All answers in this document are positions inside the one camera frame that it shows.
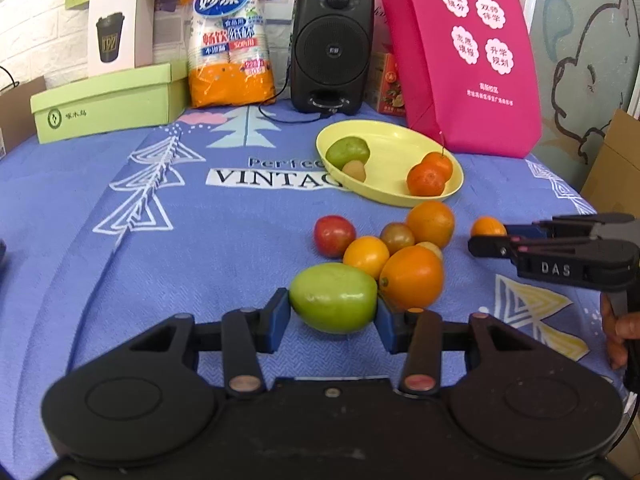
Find red apple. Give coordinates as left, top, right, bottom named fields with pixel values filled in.
left=313, top=215, right=357, bottom=257

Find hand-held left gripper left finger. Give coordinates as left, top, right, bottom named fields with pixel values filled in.
left=130, top=288, right=292, bottom=399

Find small tan fruit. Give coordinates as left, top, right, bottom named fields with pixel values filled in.
left=341, top=159, right=368, bottom=183

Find yellow-orange citrus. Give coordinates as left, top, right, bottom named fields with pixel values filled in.
left=342, top=235, right=391, bottom=281

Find brown paper bag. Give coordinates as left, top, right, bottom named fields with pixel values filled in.
left=0, top=65, right=47, bottom=158

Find brownish red plum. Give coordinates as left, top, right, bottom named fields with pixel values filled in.
left=379, top=222, right=416, bottom=256

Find small orange tangerine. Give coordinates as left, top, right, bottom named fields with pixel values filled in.
left=470, top=216, right=508, bottom=239

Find large orange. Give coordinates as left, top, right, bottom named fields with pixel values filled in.
left=378, top=245, right=446, bottom=311

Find blue printed blanket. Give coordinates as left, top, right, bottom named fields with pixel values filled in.
left=0, top=99, right=628, bottom=413

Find orange paper cup pack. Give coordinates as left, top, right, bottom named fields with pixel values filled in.
left=179, top=0, right=277, bottom=109

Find medium orange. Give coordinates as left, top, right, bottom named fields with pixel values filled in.
left=405, top=200, right=456, bottom=250

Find tangerine with stem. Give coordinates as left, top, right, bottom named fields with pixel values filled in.
left=420, top=131, right=454, bottom=185

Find yellow oval plate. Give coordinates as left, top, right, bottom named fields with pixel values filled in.
left=315, top=120, right=465, bottom=209

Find black speaker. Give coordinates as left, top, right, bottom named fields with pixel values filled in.
left=290, top=0, right=375, bottom=116

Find red fruit-print carton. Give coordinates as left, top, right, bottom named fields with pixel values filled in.
left=369, top=51, right=408, bottom=118

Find large green mango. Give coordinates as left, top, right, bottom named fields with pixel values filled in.
left=288, top=262, right=379, bottom=335

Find light green shoebox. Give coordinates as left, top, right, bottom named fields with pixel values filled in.
left=30, top=60, right=191, bottom=145

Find brown cardboard box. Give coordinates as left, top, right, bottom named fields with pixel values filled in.
left=579, top=108, right=640, bottom=217

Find black speaker cable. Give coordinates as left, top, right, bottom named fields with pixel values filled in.
left=257, top=60, right=337, bottom=125

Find white box with cup picture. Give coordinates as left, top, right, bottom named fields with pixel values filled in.
left=87, top=0, right=156, bottom=79

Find pink tote bag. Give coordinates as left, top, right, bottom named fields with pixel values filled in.
left=370, top=0, right=544, bottom=160

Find green apple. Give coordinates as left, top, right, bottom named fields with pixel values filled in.
left=325, top=137, right=372, bottom=171

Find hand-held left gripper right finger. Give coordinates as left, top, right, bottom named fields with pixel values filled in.
left=375, top=300, right=539, bottom=396

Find person's right hand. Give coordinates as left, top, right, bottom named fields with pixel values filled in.
left=601, top=294, right=640, bottom=371

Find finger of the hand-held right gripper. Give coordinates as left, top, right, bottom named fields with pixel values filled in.
left=505, top=212, right=637, bottom=241
left=468, top=235, right=592, bottom=260

